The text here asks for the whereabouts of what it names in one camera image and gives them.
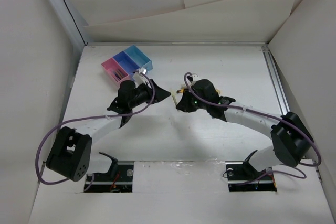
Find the pale yellow highlighter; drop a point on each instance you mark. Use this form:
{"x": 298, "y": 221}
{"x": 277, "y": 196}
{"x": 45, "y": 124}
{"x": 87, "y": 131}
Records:
{"x": 174, "y": 97}

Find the aluminium rail right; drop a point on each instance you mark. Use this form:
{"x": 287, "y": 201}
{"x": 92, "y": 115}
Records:
{"x": 275, "y": 79}

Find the light blue container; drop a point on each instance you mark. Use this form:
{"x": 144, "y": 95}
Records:
{"x": 139, "y": 57}

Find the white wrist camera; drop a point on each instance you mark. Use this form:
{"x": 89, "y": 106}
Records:
{"x": 193, "y": 78}
{"x": 139, "y": 76}

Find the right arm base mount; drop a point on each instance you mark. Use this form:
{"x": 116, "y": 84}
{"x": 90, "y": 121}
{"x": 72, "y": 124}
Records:
{"x": 242, "y": 177}

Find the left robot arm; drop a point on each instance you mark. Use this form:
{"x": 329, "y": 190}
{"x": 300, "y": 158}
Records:
{"x": 70, "y": 153}

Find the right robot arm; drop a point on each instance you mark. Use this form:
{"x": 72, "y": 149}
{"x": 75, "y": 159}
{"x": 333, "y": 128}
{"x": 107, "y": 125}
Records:
{"x": 290, "y": 139}

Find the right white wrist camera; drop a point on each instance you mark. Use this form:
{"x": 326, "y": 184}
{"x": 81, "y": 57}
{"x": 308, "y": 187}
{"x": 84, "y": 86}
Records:
{"x": 193, "y": 78}

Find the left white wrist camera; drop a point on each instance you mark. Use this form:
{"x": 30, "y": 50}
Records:
{"x": 139, "y": 76}

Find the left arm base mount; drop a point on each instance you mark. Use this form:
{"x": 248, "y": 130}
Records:
{"x": 108, "y": 175}

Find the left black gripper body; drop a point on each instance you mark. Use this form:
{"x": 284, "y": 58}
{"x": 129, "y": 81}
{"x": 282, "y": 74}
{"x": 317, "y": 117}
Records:
{"x": 143, "y": 95}

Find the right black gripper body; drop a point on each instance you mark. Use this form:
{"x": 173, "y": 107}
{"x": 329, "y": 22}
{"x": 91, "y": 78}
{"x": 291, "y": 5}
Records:
{"x": 191, "y": 104}

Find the pink container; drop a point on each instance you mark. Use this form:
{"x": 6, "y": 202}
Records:
{"x": 111, "y": 65}

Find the purple-blue container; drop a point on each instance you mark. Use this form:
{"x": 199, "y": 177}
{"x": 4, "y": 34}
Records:
{"x": 126, "y": 63}

